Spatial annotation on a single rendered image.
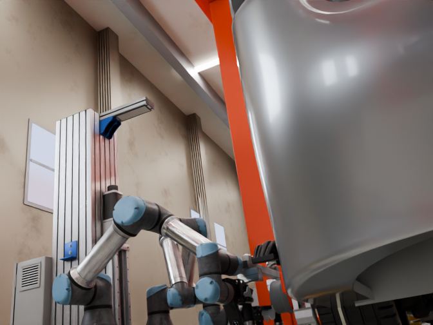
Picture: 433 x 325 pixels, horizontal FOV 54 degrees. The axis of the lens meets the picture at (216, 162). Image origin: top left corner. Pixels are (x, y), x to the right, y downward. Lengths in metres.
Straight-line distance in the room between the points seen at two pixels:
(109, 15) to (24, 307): 6.64
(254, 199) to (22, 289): 1.28
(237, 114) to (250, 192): 0.52
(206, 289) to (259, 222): 1.06
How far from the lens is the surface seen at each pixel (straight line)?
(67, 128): 2.60
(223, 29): 3.09
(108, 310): 1.94
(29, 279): 2.38
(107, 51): 8.23
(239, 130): 2.63
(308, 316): 1.54
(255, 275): 1.69
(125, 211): 1.65
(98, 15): 8.40
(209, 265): 1.43
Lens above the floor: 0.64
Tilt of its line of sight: 25 degrees up
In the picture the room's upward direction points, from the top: 8 degrees counter-clockwise
